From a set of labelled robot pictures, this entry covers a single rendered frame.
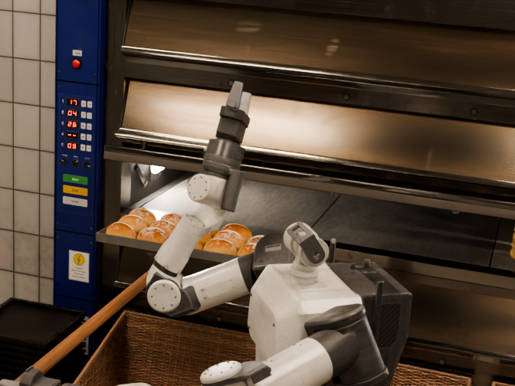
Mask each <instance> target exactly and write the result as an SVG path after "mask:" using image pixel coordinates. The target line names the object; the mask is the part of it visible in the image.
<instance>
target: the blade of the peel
mask: <svg viewBox="0 0 515 386"><path fill-rule="evenodd" d="M148 210H149V209H148ZM149 211H151V212H152V213H154V215H155V216H156V220H160V219H161V217H162V216H163V215H165V214H168V213H169V212H163V211H154V210H149ZM230 223H231V222H227V221H224V222H223V223H222V224H221V226H220V231H221V230H222V228H223V227H224V226H225V225H227V224H230ZM243 225H244V226H246V227H247V228H248V229H249V230H250V231H251V233H252V237H254V236H258V235H264V236H265V235H266V234H269V233H273V232H278V231H280V232H285V231H281V230H275V229H270V228H265V227H256V226H251V225H246V224H243ZM108 227H109V226H108ZM108 227H105V228H104V229H102V230H100V231H98V232H96V241H99V242H104V243H108V244H117V245H121V246H126V247H135V248H139V249H144V250H153V251H159V249H160V247H161V246H162V245H163V243H158V242H153V241H148V240H140V239H137V237H136V239H135V238H130V237H121V236H116V235H112V234H106V231H107V228H108ZM190 257H194V258H199V259H203V260H211V261H216V262H221V263H225V262H227V261H230V260H233V259H235V258H238V257H240V256H238V251H237V255H231V254H223V253H218V252H213V251H208V250H204V246H203V248H202V250H199V249H194V250H193V251H192V253H191V256H190Z"/></svg>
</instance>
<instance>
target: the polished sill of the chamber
mask: <svg viewBox="0 0 515 386"><path fill-rule="evenodd" d="M132 210H133V209H131V208H127V209H126V210H125V211H123V212H121V213H120V218H122V217H124V216H126V215H128V214H129V213H130V212H131V211H132ZM323 241H324V242H326V244H327V246H328V248H329V255H330V241H328V240H323ZM329 255H328V257H327V259H329ZM364 259H370V262H376V263H377V264H378V265H379V266H380V267H381V268H386V269H390V270H399V271H404V272H409V273H417V274H422V275H427V276H435V277H440V278H445V279H450V280H458V281H463V282H468V283H476V284H481V285H486V286H495V287H500V288H504V289H509V290H515V271H512V270H503V269H498V268H493V267H485V266H479V265H474V264H469V263H461V262H456V261H451V260H442V259H437V258H432V257H423V256H419V255H413V254H404V253H399V252H395V251H390V250H380V249H375V248H371V247H362V246H357V245H352V244H343V243H338V242H336V251H335V260H340V261H344V262H349V263H359V262H364Z"/></svg>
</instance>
